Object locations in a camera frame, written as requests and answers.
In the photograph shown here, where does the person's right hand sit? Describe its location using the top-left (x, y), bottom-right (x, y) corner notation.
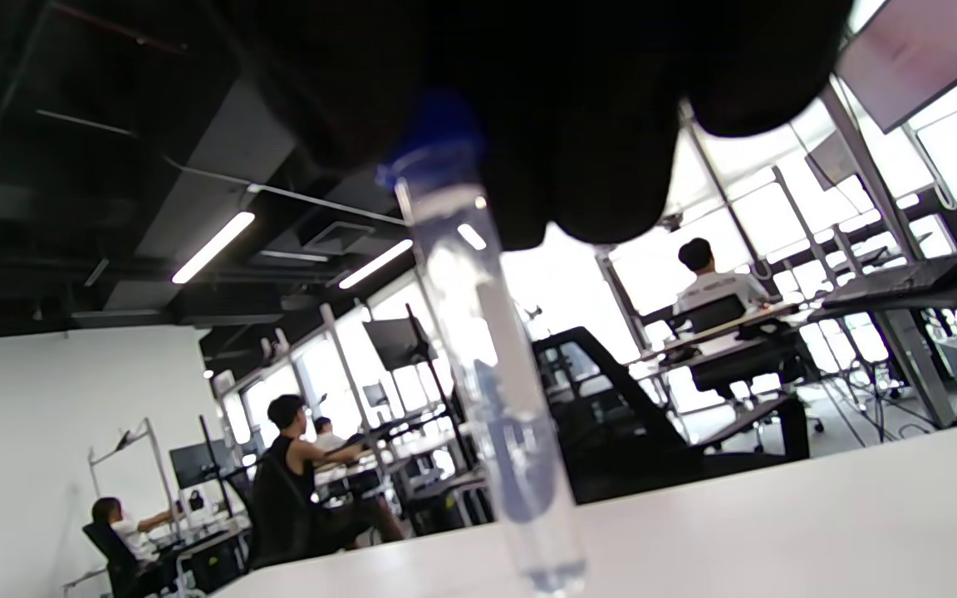
top-left (221, 0), bottom-right (857, 250)

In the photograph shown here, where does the blue capped test tube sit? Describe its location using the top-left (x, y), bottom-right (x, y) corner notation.
top-left (376, 91), bottom-right (587, 597)

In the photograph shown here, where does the long ceiling light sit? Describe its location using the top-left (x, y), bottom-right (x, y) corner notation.
top-left (171, 212), bottom-right (256, 286)
top-left (338, 239), bottom-right (415, 291)

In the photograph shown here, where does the black monitor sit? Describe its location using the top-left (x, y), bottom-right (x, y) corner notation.
top-left (362, 316), bottom-right (435, 372)
top-left (169, 440), bottom-right (235, 491)

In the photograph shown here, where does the black mesh office chair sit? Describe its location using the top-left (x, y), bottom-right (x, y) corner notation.
top-left (532, 326), bottom-right (812, 505)

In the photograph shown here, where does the black keyboard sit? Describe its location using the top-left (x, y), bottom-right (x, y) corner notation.
top-left (823, 253), bottom-right (957, 310)

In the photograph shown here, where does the black keyboard tray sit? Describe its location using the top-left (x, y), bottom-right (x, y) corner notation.
top-left (811, 278), bottom-right (957, 326)

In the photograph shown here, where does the black stand pole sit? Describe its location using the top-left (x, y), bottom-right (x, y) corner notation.
top-left (819, 83), bottom-right (957, 429)

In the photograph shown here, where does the large wall monitor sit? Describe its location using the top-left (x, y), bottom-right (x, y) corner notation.
top-left (834, 0), bottom-right (957, 134)

